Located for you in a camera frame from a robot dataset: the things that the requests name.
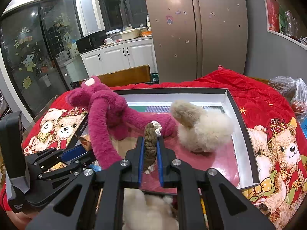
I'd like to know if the person's left hand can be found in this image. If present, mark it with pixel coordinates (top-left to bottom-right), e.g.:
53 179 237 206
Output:
6 211 38 230

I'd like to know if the black shallow gift box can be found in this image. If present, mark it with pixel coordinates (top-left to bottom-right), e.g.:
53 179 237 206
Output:
116 87 259 190

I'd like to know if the red teddy bear blanket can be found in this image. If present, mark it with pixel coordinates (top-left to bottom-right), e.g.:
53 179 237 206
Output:
0 65 307 230

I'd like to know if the champagne double door refrigerator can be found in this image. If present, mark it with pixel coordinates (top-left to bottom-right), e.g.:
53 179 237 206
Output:
146 0 248 83

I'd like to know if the red gift box on shelf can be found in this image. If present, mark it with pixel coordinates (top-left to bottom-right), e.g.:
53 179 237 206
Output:
266 0 279 32

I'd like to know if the white mug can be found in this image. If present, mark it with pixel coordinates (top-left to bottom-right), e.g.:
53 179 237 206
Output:
104 37 113 45

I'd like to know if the olive brown scrunchie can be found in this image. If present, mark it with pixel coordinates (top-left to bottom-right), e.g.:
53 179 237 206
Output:
143 121 162 174

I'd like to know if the clear plastic bag of fruit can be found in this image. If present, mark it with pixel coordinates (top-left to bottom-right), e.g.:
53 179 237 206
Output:
268 76 307 123

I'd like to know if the white kitchen cabinet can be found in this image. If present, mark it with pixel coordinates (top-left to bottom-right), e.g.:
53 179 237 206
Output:
81 37 158 76

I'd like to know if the white plush rabbit keychain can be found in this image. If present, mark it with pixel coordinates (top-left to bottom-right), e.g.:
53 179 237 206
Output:
122 188 179 230

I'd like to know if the cream plastic basin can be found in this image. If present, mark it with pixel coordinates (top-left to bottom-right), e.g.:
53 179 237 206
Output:
120 28 142 40

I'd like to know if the glass sliding door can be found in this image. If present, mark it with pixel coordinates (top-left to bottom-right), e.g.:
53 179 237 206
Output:
1 0 83 117

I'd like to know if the black microwave oven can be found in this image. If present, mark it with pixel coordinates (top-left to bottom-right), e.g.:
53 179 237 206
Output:
76 30 107 53

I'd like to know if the white wall shelf unit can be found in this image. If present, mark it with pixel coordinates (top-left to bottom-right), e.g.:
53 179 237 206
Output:
264 0 306 50

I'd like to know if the magenta plush bear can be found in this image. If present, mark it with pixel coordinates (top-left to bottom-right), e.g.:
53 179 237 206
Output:
66 76 176 170

